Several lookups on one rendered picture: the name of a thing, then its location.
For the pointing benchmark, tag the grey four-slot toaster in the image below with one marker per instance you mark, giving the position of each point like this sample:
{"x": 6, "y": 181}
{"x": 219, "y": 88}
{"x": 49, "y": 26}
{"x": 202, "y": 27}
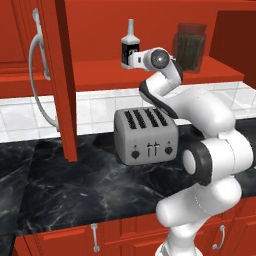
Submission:
{"x": 146, "y": 146}

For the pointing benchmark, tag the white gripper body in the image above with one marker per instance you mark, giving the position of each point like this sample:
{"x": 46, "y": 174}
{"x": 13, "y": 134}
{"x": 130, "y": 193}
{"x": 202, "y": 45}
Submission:
{"x": 133, "y": 60}

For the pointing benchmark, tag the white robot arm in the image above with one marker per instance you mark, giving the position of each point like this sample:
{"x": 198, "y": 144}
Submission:
{"x": 213, "y": 113}

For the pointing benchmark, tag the red base cabinet door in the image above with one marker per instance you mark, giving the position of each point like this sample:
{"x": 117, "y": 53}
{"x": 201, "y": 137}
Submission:
{"x": 63, "y": 241}
{"x": 240, "y": 230}
{"x": 133, "y": 236}

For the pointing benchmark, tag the red closed wall cabinet door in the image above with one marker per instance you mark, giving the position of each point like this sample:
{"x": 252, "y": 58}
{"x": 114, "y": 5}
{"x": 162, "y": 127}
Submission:
{"x": 15, "y": 40}

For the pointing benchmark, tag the red open cabinet door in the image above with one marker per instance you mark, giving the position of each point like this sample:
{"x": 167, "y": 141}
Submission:
{"x": 63, "y": 83}

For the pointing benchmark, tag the glass jar with dark contents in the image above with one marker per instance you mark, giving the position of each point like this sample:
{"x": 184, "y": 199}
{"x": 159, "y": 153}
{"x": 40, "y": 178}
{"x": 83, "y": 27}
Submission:
{"x": 190, "y": 46}

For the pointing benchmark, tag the red open wall cabinet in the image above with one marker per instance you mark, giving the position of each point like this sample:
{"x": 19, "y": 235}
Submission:
{"x": 100, "y": 36}

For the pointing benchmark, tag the white bottle with black label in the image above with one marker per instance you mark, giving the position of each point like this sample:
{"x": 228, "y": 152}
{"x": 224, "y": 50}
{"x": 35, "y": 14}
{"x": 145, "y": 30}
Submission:
{"x": 130, "y": 39}

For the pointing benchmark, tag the dark red cabinet door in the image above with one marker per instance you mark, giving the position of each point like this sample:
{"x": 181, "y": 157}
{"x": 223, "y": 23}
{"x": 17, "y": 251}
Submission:
{"x": 233, "y": 43}

